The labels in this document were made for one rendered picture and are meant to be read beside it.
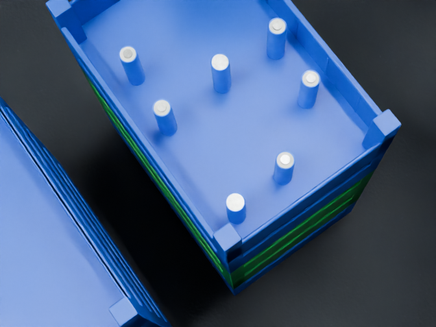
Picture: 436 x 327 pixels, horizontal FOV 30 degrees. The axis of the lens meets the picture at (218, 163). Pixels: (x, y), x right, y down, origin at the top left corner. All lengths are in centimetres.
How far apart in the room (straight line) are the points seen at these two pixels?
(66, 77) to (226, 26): 41
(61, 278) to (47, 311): 3
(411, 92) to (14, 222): 62
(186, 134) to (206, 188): 6
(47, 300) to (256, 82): 30
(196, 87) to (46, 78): 43
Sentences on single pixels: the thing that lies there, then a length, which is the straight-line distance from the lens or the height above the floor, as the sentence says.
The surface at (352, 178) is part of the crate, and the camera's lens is 86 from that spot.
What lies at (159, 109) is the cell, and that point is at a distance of 77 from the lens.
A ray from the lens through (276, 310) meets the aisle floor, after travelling 112.
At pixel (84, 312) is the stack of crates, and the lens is 81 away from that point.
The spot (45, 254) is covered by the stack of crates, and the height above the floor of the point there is 32.
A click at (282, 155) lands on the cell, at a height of 39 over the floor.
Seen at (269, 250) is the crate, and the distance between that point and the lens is 92.
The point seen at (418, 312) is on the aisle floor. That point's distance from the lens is 114.
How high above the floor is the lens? 111
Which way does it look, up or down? 75 degrees down
